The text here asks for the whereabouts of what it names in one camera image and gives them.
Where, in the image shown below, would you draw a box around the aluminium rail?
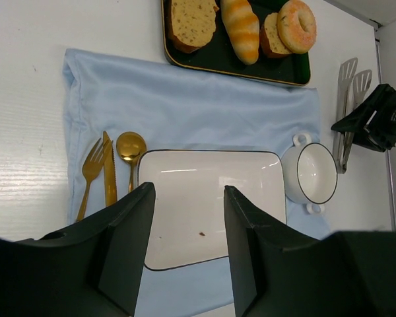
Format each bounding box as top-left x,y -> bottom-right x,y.
368,18 -> 396,231

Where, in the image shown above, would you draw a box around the orange sugared donut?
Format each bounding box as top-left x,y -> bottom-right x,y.
277,1 -> 317,54

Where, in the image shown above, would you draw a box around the dark green tray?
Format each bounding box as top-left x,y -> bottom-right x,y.
160,1 -> 311,87

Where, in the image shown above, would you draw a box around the white rectangular plate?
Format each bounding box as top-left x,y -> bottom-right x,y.
138,150 -> 286,271

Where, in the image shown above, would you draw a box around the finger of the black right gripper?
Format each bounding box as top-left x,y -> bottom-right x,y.
352,128 -> 375,147
331,84 -> 389,133

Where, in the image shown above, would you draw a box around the small bread slice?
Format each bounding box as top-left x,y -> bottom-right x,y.
259,13 -> 292,59

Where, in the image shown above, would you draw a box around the gold knife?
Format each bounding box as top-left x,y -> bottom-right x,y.
103,131 -> 117,207

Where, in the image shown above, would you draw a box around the large bread slice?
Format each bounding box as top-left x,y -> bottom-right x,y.
168,0 -> 219,53

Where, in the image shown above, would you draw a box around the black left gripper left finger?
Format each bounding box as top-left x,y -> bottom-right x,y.
0,182 -> 155,316

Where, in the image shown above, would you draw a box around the metal tongs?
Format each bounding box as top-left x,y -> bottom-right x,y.
333,57 -> 372,174

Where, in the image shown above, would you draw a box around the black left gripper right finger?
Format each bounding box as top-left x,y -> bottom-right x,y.
224,186 -> 396,316

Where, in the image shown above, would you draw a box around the gold spoon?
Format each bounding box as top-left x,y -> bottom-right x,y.
116,131 -> 147,193

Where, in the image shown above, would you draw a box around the striped bread roll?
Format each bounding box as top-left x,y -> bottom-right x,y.
220,0 -> 259,65

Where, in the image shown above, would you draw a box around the white bowl with handles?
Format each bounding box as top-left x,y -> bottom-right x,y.
281,133 -> 338,215

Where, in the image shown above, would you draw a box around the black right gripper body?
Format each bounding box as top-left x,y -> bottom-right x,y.
366,84 -> 396,153

